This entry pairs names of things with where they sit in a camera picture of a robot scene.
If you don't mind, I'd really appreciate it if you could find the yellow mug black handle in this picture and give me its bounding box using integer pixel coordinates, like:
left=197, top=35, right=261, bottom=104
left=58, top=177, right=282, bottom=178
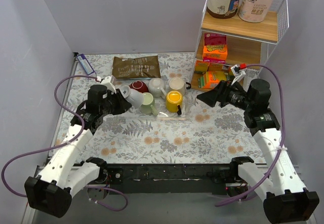
left=166, top=90, right=183, bottom=116

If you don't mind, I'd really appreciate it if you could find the pale blue footed mug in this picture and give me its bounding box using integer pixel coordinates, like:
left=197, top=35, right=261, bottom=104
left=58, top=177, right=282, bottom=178
left=119, top=85, right=144, bottom=113

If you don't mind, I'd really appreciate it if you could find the purple cable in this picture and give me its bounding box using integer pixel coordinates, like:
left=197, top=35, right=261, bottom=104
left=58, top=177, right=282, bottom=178
left=1, top=74, right=129, bottom=212
left=214, top=63, right=286, bottom=207

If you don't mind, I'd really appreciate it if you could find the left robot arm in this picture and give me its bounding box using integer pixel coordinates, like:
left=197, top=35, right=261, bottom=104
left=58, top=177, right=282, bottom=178
left=24, top=85, right=132, bottom=218

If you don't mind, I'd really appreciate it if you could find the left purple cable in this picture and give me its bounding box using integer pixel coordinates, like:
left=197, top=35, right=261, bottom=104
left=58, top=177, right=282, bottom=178
left=1, top=74, right=129, bottom=212

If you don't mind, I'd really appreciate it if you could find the purple white box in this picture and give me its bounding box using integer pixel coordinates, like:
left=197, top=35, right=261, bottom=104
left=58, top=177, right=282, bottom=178
left=76, top=54, right=95, bottom=76

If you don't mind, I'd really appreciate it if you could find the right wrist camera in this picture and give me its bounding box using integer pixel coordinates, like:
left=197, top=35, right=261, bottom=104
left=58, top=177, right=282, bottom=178
left=230, top=63, right=247, bottom=86

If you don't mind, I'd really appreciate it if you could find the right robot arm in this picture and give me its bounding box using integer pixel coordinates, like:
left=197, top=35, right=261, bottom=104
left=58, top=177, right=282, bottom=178
left=197, top=79, right=319, bottom=223

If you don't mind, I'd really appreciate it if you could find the orange pink Scrub Mommy box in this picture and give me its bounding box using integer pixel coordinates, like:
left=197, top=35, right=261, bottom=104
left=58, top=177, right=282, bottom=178
left=202, top=33, right=228, bottom=63

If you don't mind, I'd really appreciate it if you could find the dark red mug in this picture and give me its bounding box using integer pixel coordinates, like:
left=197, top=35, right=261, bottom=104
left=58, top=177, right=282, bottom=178
left=130, top=81, right=149, bottom=93

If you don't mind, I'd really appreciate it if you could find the orange sponge box left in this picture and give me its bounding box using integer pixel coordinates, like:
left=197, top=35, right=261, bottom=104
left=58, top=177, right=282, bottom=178
left=194, top=60, right=209, bottom=73

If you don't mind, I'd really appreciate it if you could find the orange sponge pack lying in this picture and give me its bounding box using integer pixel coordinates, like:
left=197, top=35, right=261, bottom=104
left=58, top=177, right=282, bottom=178
left=198, top=71, right=234, bottom=89

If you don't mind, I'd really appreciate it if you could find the light green mug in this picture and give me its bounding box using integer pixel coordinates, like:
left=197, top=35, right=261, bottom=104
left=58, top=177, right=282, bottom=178
left=140, top=92, right=158, bottom=116

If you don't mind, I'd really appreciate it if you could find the brown coffee bag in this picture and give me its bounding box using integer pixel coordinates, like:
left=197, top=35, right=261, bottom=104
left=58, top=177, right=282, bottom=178
left=112, top=55, right=161, bottom=80

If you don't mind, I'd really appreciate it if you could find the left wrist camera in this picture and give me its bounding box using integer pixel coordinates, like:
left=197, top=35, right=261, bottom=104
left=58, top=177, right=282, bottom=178
left=96, top=75, right=116, bottom=93

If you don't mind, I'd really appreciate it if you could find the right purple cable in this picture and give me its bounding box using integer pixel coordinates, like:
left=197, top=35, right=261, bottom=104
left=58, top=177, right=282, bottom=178
left=214, top=63, right=286, bottom=207

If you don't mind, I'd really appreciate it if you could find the orange sponge box right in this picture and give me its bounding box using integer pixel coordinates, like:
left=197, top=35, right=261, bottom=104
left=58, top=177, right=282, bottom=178
left=208, top=62, right=229, bottom=72

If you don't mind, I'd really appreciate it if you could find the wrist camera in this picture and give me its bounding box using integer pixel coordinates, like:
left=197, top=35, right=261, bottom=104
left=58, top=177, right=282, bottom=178
left=230, top=63, right=247, bottom=86
left=96, top=75, right=116, bottom=93

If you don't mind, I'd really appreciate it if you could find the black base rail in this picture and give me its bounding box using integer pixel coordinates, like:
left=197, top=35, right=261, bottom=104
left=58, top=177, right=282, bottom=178
left=86, top=157, right=253, bottom=195

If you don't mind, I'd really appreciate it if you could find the white speckled mug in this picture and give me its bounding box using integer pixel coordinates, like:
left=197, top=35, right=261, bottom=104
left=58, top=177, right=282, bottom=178
left=148, top=78, right=167, bottom=99

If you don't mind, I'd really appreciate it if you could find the cream beige mug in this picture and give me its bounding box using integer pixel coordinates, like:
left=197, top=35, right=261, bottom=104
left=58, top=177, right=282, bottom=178
left=169, top=77, right=191, bottom=96

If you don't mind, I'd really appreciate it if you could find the white wrapped tissue roll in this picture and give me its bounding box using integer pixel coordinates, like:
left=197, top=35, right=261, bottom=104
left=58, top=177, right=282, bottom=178
left=238, top=0, right=273, bottom=23

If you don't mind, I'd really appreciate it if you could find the white wire shelf rack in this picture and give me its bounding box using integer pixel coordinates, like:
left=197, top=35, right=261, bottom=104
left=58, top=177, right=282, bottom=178
left=192, top=0, right=289, bottom=76

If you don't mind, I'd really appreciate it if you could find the orange sponge box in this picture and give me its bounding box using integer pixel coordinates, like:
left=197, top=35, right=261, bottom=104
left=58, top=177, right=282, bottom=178
left=208, top=62, right=229, bottom=72
left=194, top=60, right=209, bottom=73

